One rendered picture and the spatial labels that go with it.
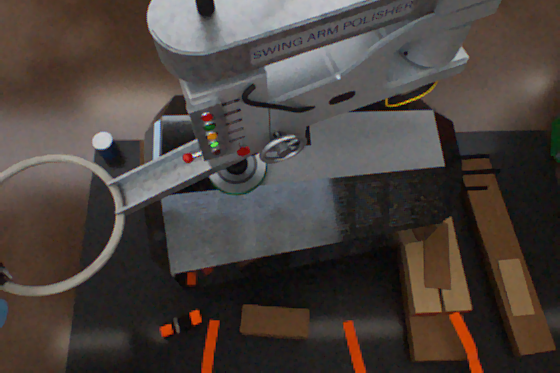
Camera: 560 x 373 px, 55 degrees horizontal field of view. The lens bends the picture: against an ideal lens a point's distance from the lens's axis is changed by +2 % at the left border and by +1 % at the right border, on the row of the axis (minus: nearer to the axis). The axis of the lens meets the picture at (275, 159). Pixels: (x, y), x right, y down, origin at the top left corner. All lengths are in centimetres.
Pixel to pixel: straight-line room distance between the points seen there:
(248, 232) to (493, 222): 130
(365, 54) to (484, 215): 154
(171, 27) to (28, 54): 236
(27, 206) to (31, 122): 49
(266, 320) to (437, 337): 75
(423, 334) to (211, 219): 112
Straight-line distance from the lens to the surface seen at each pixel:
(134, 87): 318
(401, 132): 207
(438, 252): 256
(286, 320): 249
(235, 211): 198
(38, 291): 186
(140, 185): 190
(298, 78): 147
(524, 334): 274
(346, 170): 197
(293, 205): 198
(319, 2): 123
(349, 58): 147
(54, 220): 297
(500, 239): 281
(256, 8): 122
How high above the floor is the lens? 261
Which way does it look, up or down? 66 degrees down
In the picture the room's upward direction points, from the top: 2 degrees counter-clockwise
